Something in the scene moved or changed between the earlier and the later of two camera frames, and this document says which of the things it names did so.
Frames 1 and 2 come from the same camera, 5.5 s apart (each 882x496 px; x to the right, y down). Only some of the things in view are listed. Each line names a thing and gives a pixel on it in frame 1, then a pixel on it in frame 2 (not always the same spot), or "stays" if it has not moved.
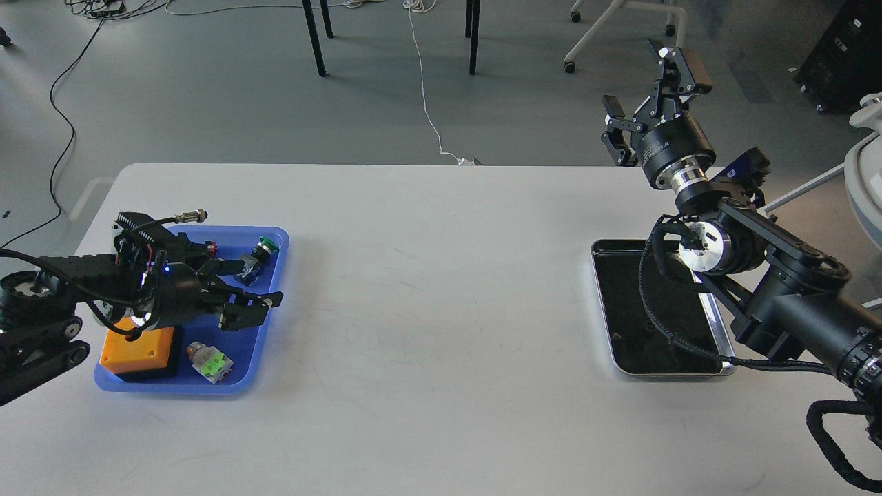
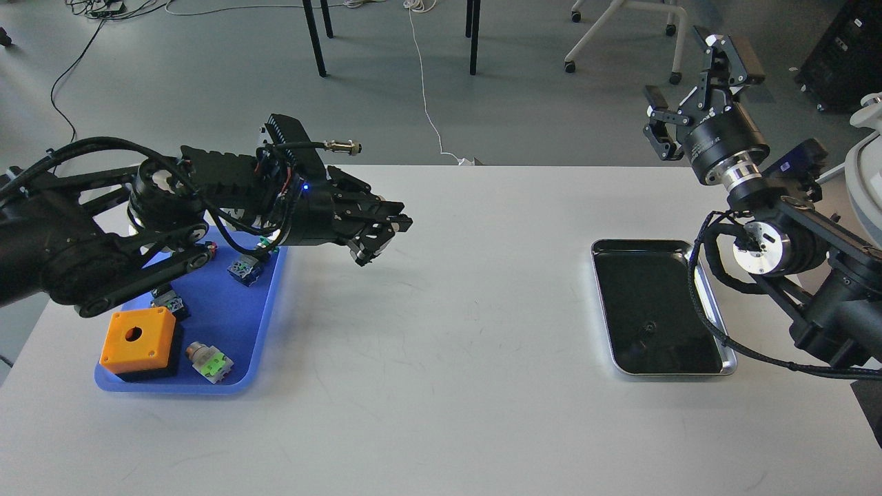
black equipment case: (845, 63) stays
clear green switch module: (209, 361) stays
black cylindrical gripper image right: (677, 153) → (732, 130)
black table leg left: (315, 38) stays
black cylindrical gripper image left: (182, 298) → (311, 221)
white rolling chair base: (672, 12) stays
